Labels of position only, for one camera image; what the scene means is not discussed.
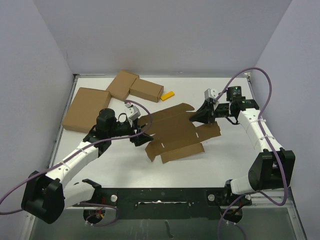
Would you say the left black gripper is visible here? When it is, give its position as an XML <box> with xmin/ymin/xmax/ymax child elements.
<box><xmin>108</xmin><ymin>117</ymin><xmax>154</xmax><ymax>145</ymax></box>

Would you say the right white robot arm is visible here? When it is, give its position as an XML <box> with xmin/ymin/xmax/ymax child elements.
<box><xmin>189</xmin><ymin>86</ymin><xmax>296</xmax><ymax>205</ymax></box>

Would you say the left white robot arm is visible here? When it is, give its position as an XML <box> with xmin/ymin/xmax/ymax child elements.
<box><xmin>21</xmin><ymin>103</ymin><xmax>153</xmax><ymax>224</ymax></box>

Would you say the long folded cardboard box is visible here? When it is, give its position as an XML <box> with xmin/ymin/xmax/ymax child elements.
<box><xmin>129</xmin><ymin>78</ymin><xmax>164</xmax><ymax>103</ymax></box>

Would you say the square folded cardboard box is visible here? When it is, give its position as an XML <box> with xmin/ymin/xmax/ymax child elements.
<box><xmin>106</xmin><ymin>70</ymin><xmax>140</xmax><ymax>101</ymax></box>

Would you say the large folded cardboard box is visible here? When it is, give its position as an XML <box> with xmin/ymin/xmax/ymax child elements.
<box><xmin>62</xmin><ymin>87</ymin><xmax>112</xmax><ymax>134</ymax></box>

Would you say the yellow rectangular block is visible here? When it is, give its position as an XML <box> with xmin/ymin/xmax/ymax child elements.
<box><xmin>160</xmin><ymin>91</ymin><xmax>175</xmax><ymax>102</ymax></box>

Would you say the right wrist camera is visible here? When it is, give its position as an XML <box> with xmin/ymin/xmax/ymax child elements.
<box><xmin>204</xmin><ymin>88</ymin><xmax>219</xmax><ymax>102</ymax></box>

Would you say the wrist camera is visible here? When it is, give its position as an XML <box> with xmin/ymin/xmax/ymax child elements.
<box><xmin>124</xmin><ymin>103</ymin><xmax>141</xmax><ymax>121</ymax></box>
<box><xmin>204</xmin><ymin>88</ymin><xmax>219</xmax><ymax>102</ymax></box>

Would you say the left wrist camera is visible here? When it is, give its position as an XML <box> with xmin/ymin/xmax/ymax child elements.
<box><xmin>124</xmin><ymin>103</ymin><xmax>141</xmax><ymax>121</ymax></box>

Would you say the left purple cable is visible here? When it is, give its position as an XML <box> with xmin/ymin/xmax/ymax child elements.
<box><xmin>0</xmin><ymin>99</ymin><xmax>153</xmax><ymax>216</ymax></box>

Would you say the purple cable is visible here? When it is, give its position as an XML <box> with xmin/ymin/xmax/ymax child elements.
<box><xmin>0</xmin><ymin>99</ymin><xmax>153</xmax><ymax>216</ymax></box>
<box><xmin>214</xmin><ymin>67</ymin><xmax>288</xmax><ymax>240</ymax></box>

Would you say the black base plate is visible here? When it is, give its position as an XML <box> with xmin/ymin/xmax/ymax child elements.
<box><xmin>88</xmin><ymin>186</ymin><xmax>252</xmax><ymax>220</ymax></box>

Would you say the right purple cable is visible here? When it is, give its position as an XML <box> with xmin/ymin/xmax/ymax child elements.
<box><xmin>214</xmin><ymin>67</ymin><xmax>288</xmax><ymax>240</ymax></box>

